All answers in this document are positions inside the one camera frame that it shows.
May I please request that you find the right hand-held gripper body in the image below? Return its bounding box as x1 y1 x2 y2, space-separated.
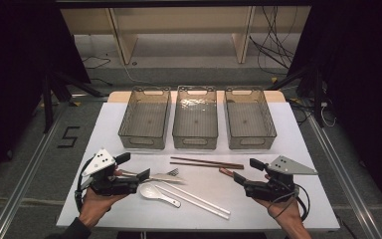
243 154 318 203

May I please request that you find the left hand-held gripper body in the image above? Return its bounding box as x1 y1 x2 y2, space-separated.
79 147 140 197

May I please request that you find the reddish wooden utensil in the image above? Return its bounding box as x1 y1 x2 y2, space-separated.
218 166 236 178

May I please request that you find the white ceramic spoon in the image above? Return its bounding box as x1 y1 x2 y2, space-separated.
139 182 182 209

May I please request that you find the translucent grey plastic bin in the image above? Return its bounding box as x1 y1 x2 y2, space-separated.
171 85 219 150
223 85 278 150
117 85 173 150

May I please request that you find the person's left hand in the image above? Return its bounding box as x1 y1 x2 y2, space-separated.
78 190 130 230

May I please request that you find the person's right hand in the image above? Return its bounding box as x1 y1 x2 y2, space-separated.
255 193 307 233

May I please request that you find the black metal stand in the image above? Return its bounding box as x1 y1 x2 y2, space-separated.
41 69 105 133
267 64 326 128

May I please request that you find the black curtain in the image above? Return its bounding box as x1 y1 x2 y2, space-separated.
0 0 93 192
286 0 382 220

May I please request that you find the light wooden bench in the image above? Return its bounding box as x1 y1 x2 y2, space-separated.
60 5 312 66

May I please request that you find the aluminium floor rail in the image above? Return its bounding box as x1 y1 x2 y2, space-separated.
306 113 382 239
0 103 69 239

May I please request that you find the white floor cable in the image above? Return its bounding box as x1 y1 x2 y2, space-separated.
122 63 157 87

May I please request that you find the white plug with cable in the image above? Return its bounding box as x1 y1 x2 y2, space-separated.
319 101 337 128

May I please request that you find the black floor cable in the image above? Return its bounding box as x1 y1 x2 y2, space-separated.
81 55 113 88

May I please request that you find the bundle of black cables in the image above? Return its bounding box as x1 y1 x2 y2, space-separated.
249 5 300 77

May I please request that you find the black frame bar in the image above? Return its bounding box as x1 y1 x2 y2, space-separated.
54 0 314 9

